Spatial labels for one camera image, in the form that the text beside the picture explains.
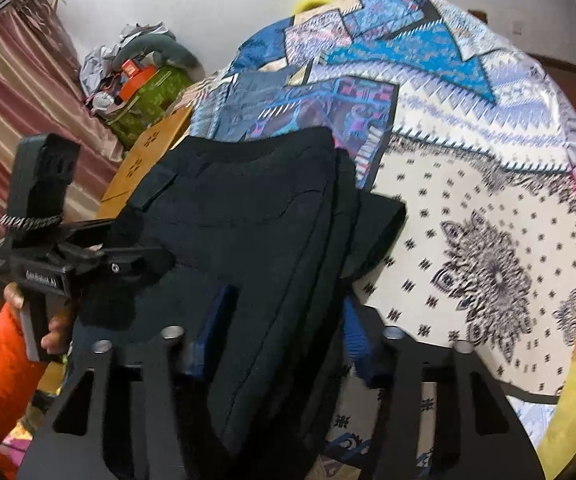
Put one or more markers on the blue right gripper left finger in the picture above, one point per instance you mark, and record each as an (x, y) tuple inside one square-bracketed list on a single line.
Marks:
[(206, 349)]

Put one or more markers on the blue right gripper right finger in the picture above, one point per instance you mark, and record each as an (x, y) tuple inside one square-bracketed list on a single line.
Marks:
[(359, 336)]

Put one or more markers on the black pants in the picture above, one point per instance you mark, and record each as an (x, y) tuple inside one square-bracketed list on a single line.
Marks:
[(281, 222)]

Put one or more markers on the orange sleeve forearm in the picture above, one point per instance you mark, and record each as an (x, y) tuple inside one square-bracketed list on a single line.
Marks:
[(19, 378)]

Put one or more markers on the left hand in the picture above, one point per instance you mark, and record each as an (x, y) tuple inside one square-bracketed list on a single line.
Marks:
[(46, 323)]

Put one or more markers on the wooden lap desk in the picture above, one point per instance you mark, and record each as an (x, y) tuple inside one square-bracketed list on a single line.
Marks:
[(151, 145)]

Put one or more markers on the pink striped curtain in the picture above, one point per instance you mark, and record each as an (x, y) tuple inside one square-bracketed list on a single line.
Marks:
[(40, 92)]

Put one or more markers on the orange box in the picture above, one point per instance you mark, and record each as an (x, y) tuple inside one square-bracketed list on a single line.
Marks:
[(135, 82)]

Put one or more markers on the green patterned storage bag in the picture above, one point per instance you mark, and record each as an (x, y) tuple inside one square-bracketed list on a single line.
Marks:
[(147, 104)]

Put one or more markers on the blue patchwork bedspread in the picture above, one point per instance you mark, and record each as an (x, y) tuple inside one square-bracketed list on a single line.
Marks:
[(471, 134)]

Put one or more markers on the yellow plush item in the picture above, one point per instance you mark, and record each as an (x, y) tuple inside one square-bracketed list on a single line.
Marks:
[(303, 6)]

